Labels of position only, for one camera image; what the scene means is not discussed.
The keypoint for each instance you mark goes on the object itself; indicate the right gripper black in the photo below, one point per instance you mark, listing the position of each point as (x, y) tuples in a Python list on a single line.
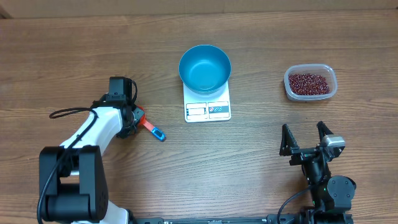
[(287, 148)]

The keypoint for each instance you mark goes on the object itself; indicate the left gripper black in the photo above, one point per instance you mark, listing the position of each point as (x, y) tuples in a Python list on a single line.
[(140, 113)]

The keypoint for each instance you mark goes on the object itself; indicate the orange scoop with blue handle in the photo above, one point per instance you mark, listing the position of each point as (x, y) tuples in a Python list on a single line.
[(160, 135)]

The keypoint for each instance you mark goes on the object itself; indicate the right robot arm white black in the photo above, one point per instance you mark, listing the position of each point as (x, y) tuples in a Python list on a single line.
[(331, 195)]

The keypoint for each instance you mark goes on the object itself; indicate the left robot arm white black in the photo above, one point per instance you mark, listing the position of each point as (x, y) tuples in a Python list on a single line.
[(72, 182)]

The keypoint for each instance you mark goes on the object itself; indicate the white digital kitchen scale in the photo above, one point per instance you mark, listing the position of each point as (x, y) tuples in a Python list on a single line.
[(200, 108)]

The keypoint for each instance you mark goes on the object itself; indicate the blue bowl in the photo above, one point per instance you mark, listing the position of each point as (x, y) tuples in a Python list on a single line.
[(204, 69)]

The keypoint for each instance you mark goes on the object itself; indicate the red beans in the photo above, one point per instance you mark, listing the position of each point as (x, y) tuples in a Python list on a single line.
[(308, 84)]

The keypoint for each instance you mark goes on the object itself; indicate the clear plastic container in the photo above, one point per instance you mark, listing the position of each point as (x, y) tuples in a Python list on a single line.
[(314, 68)]

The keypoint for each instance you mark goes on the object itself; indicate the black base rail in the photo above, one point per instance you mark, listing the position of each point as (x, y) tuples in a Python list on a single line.
[(242, 220)]

